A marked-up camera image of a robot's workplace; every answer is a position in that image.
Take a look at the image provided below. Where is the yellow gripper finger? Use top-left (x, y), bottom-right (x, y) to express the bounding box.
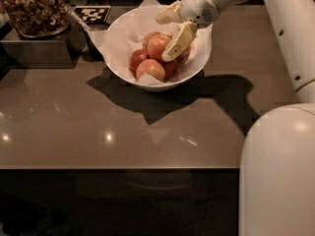
top-left (156, 0), bottom-right (183, 25)
top-left (161, 22), bottom-right (197, 62)

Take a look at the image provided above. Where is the left dark red apple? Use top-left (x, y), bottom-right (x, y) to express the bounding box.
top-left (129, 49), bottom-right (149, 73)

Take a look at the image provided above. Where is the white ceramic bowl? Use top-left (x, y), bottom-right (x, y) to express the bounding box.
top-left (101, 4), bottom-right (214, 92)

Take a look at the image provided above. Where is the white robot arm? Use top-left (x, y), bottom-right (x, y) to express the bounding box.
top-left (156, 0), bottom-right (315, 236)

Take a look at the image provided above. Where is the lower right red apple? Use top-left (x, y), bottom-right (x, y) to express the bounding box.
top-left (162, 60), bottom-right (178, 79)

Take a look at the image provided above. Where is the back hidden red apple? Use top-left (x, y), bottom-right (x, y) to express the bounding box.
top-left (142, 31), bottom-right (161, 49)

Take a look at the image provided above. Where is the front pale red apple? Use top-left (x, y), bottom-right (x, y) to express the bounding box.
top-left (136, 59), bottom-right (165, 82)

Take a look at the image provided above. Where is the dark metal stand box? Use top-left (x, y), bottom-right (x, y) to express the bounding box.
top-left (1, 23), bottom-right (86, 69)

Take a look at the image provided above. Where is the top centre red apple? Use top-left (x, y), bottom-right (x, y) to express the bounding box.
top-left (147, 33), bottom-right (171, 62)

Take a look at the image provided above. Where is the metal serving scoop handle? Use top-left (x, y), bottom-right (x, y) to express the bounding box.
top-left (65, 5), bottom-right (92, 31)

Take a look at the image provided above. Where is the white paper bowl liner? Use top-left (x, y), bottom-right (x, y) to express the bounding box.
top-left (86, 0), bottom-right (215, 87)

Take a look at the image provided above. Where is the glass container of nuts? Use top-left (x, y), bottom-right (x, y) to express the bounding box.
top-left (0, 0), bottom-right (70, 38)

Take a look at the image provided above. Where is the black white fiducial marker card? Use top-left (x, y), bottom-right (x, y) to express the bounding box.
top-left (74, 5), bottom-right (111, 25)

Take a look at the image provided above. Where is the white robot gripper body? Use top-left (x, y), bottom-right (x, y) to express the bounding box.
top-left (179, 0), bottom-right (220, 28)

